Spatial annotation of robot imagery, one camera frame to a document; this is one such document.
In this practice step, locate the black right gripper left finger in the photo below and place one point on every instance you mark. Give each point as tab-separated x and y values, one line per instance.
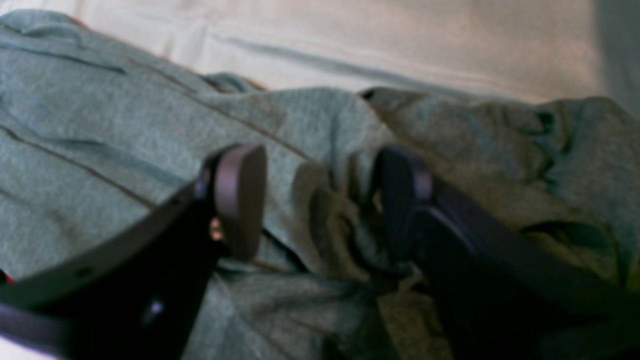
137	296

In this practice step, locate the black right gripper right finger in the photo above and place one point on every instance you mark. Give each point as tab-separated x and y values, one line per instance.
498	296

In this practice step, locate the dark green T-shirt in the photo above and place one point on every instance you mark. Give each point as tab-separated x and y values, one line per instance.
95	134

